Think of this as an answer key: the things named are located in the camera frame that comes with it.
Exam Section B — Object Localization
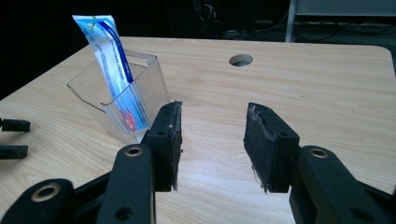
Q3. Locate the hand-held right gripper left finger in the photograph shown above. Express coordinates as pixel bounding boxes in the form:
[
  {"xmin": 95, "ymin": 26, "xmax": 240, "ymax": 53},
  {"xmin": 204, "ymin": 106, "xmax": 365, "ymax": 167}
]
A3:
[{"xmin": 141, "ymin": 100, "xmax": 184, "ymax": 192}]

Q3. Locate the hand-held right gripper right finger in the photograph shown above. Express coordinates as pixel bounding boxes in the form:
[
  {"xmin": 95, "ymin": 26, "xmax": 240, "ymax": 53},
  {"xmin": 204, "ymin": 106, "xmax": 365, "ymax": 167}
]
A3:
[{"xmin": 243, "ymin": 102, "xmax": 301, "ymax": 194}]

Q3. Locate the clear plastic holder box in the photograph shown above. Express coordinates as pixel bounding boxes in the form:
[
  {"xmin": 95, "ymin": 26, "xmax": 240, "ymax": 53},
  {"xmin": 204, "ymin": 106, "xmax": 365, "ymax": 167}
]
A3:
[{"xmin": 66, "ymin": 49, "xmax": 171, "ymax": 145}]

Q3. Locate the blue and white toothpaste tube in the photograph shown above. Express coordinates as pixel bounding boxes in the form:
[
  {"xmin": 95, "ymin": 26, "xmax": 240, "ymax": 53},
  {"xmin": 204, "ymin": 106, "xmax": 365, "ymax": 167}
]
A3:
[{"xmin": 71, "ymin": 14, "xmax": 150, "ymax": 133}]

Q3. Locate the white metal stand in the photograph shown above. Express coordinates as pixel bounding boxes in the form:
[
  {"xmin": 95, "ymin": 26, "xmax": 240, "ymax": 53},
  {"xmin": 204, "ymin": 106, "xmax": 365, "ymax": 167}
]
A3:
[{"xmin": 285, "ymin": 0, "xmax": 396, "ymax": 44}]

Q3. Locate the black cable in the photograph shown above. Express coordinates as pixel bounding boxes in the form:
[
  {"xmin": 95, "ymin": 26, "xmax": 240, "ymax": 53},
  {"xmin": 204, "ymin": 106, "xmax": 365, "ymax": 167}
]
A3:
[{"xmin": 297, "ymin": 21, "xmax": 394, "ymax": 42}]

